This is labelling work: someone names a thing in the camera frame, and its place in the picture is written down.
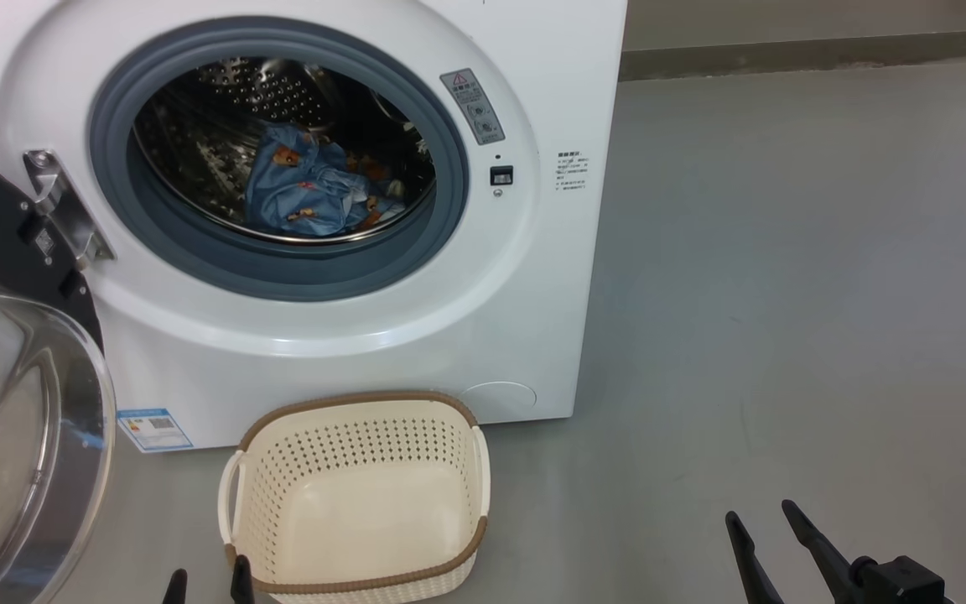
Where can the grey warning label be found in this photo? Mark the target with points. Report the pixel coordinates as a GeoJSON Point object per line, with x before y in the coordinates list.
{"type": "Point", "coordinates": [472, 105]}

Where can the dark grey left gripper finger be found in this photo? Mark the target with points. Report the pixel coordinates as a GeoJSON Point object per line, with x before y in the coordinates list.
{"type": "Point", "coordinates": [175, 589]}
{"type": "Point", "coordinates": [241, 583]}

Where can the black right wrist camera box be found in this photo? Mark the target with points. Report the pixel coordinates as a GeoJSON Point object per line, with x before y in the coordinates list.
{"type": "Point", "coordinates": [902, 583]}

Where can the blue garment with orange print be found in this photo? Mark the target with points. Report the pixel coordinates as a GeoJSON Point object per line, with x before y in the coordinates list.
{"type": "Point", "coordinates": [298, 184]}

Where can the black text instruction sticker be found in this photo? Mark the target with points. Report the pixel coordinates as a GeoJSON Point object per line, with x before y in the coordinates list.
{"type": "Point", "coordinates": [572, 172]}

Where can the cream laundry basket brown rim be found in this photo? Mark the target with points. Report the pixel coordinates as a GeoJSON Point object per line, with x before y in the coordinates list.
{"type": "Point", "coordinates": [357, 512]}

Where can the round black glass washer door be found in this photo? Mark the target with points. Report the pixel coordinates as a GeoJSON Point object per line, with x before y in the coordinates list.
{"type": "Point", "coordinates": [5, 403]}

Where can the perforated steel washer drum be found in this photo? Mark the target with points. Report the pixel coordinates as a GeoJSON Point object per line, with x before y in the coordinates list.
{"type": "Point", "coordinates": [198, 134]}

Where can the blue energy label sticker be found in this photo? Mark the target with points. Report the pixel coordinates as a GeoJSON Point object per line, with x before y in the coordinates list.
{"type": "Point", "coordinates": [154, 430]}

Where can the round white filter cover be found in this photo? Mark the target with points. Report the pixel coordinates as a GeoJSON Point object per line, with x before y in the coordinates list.
{"type": "Point", "coordinates": [498, 403]}

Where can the metal door hinge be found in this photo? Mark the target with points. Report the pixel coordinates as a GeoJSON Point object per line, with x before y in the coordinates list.
{"type": "Point", "coordinates": [68, 210]}

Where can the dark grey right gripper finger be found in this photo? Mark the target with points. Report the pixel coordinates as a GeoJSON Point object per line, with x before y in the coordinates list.
{"type": "Point", "coordinates": [823, 562]}
{"type": "Point", "coordinates": [755, 575]}

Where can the white front-load washing machine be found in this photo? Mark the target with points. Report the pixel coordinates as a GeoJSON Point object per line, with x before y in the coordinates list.
{"type": "Point", "coordinates": [449, 294]}

